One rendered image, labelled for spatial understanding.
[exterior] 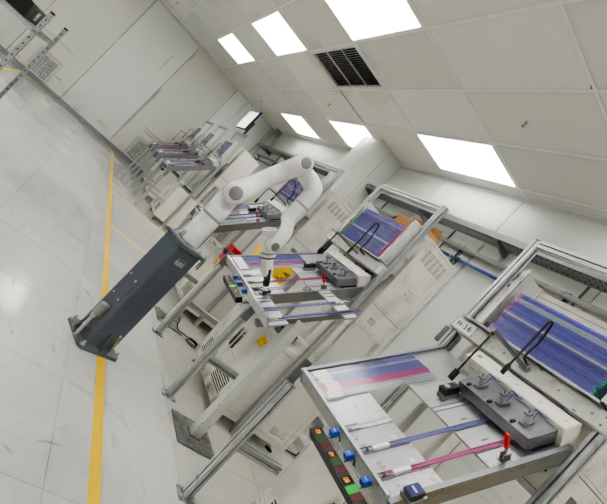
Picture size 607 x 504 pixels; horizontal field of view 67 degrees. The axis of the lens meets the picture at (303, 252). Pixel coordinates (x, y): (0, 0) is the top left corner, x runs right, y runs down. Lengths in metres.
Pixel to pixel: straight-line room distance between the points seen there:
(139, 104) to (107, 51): 1.17
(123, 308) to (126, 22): 9.15
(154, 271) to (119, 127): 8.85
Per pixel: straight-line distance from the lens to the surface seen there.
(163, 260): 2.37
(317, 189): 2.45
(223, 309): 4.21
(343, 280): 2.79
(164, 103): 11.11
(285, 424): 3.13
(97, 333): 2.51
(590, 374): 1.92
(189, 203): 7.20
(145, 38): 11.13
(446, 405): 1.89
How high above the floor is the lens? 1.03
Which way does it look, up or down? 1 degrees up
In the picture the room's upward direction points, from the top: 44 degrees clockwise
